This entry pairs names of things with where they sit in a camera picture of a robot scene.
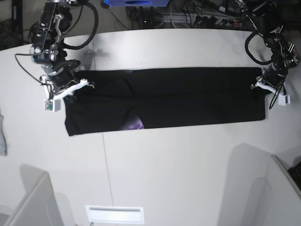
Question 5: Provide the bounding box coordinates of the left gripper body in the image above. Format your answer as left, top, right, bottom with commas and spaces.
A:
261, 66, 287, 89

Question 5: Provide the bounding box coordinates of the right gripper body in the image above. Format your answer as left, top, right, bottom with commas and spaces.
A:
46, 67, 75, 87

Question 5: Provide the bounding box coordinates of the black T-shirt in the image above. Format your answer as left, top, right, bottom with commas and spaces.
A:
64, 67, 266, 136

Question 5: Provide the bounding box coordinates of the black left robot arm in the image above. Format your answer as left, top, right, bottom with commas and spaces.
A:
236, 0, 301, 89

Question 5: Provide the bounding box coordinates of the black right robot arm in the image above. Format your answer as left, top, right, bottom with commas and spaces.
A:
28, 0, 99, 88

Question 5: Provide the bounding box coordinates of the grey cloth at left edge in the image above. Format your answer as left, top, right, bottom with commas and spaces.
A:
0, 115, 8, 156

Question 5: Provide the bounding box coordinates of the power strip with plugs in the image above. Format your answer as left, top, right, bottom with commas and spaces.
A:
194, 16, 244, 27

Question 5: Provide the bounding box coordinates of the blue box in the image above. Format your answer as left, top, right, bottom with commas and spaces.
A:
104, 0, 169, 7

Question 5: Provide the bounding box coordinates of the black keyboard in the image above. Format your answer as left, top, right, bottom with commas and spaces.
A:
288, 162, 301, 189

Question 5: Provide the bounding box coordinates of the white bin right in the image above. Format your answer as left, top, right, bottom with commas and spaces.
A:
240, 155, 301, 226

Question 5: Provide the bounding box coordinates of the white bin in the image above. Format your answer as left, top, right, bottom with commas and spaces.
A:
0, 164, 76, 226
240, 155, 301, 226

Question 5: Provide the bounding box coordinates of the white bin left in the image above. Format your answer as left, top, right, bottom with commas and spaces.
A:
0, 164, 76, 226

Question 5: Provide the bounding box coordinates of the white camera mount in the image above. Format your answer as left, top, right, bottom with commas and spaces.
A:
250, 81, 291, 109
39, 75, 95, 113

